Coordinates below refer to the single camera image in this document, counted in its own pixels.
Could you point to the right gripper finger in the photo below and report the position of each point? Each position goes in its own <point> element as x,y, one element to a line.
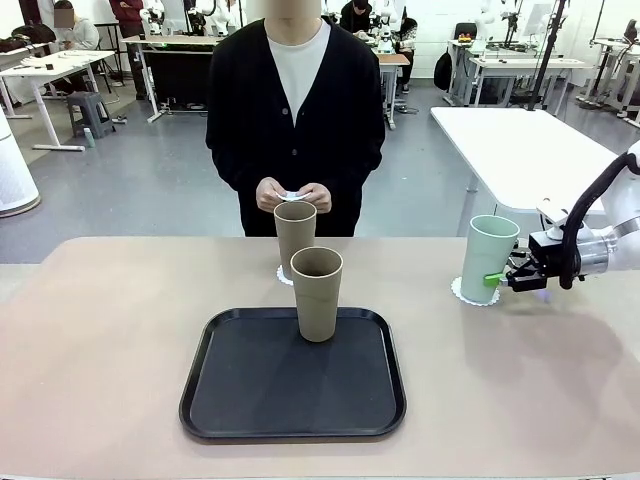
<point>520,257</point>
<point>520,283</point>

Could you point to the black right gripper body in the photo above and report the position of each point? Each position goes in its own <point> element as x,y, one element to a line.
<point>547,255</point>

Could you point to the pale green plastic cup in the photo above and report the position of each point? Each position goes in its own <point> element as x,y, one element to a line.
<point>485,255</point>

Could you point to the tan plastic cup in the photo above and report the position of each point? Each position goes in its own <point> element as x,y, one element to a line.
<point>317,305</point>
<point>292,235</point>

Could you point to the person's right forearm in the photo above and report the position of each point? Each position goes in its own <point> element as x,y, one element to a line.
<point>235,172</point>

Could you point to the person's left forearm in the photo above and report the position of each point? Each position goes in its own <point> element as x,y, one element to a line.
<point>355,170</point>

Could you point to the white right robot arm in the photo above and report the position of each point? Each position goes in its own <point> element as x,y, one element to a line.
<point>620,200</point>

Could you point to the person's left hand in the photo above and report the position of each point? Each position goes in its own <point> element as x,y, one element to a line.
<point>320,197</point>

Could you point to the person's right hand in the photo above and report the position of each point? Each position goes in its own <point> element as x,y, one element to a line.
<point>270,195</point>

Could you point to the large white table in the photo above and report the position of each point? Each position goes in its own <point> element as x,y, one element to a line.
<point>525,155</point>

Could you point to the long white desk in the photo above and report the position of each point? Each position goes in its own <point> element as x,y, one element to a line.
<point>525,64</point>

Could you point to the black backpack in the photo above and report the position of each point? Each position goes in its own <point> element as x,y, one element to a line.
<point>442,70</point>

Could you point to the white desk with black device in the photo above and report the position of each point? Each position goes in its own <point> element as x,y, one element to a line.
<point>612,45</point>

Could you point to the small white desk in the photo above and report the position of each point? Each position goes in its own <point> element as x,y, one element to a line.
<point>462,45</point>

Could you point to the brown-topped table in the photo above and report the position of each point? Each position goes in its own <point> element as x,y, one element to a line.
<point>395,59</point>

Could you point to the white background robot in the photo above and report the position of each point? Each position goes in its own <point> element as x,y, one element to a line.
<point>155,15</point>
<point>485,17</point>
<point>384,30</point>

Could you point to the seated person in patterned sweater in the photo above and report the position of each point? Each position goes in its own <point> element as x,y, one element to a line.
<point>406,37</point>

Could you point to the black plastic serving tray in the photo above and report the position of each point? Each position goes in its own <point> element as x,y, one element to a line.
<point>280,385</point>

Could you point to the seated person in black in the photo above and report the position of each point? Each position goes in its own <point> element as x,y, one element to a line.
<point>356,15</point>

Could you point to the person in black cardigan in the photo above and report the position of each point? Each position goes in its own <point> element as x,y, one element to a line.
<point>250,100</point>

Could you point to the desk with black panel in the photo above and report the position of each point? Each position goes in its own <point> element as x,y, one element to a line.
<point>175,75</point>

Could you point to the small pale green bottle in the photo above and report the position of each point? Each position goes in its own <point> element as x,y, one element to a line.
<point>90,138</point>

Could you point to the standing person in dark red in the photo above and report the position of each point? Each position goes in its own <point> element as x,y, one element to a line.
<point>127,30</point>

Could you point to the grey plastic stool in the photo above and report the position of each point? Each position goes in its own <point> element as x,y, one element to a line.
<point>90,107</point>

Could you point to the seated person in grey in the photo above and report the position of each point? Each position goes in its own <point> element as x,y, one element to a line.
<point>80,32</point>

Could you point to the white height-adjustable desk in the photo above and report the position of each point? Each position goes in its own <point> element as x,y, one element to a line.
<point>55,62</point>

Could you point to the black bag on desk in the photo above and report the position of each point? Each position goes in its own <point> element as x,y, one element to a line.
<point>35,35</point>

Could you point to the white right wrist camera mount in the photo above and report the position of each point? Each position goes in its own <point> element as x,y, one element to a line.
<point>552,215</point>

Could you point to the black camera stand pole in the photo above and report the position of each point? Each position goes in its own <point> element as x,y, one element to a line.
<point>545,65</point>

